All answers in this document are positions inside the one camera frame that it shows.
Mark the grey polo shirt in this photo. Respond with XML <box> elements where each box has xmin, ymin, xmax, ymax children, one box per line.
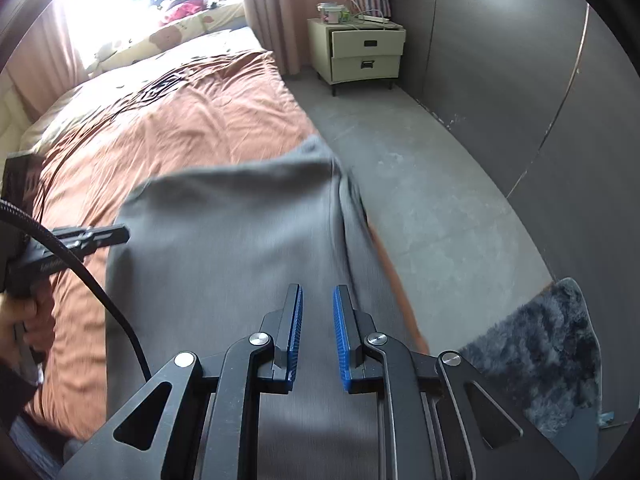
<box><xmin>105</xmin><ymin>136</ymin><xmax>413</xmax><ymax>479</ymax></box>

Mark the pink red clothes pile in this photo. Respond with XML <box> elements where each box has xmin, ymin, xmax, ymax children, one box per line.
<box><xmin>160</xmin><ymin>0</ymin><xmax>207</xmax><ymax>26</ymax></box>

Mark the person's left hand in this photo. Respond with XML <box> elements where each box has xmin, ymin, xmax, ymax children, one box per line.
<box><xmin>0</xmin><ymin>281</ymin><xmax>55</xmax><ymax>367</ymax></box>

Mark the cream padded headboard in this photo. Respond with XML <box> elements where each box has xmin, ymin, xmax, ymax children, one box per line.
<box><xmin>0</xmin><ymin>70</ymin><xmax>32</xmax><ymax>162</ymax></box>

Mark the dark fluffy floor rug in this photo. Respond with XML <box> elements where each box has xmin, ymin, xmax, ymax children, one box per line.
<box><xmin>459</xmin><ymin>278</ymin><xmax>602</xmax><ymax>439</ymax></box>

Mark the beige bed sheet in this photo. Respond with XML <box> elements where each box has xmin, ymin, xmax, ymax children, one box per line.
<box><xmin>18</xmin><ymin>27</ymin><xmax>264</xmax><ymax>155</ymax></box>

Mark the pink left curtain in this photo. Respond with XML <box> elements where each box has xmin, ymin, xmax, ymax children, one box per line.
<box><xmin>6</xmin><ymin>2</ymin><xmax>89</xmax><ymax>122</ymax></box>

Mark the rust brown bed blanket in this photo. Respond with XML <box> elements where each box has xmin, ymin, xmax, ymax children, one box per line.
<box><xmin>19</xmin><ymin>49</ymin><xmax>432</xmax><ymax>441</ymax></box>

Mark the cream bedside nightstand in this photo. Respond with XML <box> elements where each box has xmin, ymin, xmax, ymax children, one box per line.
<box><xmin>307</xmin><ymin>18</ymin><xmax>407</xmax><ymax>96</ymax></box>

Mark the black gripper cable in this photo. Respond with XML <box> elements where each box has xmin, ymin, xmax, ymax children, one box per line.
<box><xmin>0</xmin><ymin>198</ymin><xmax>152</xmax><ymax>384</ymax></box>

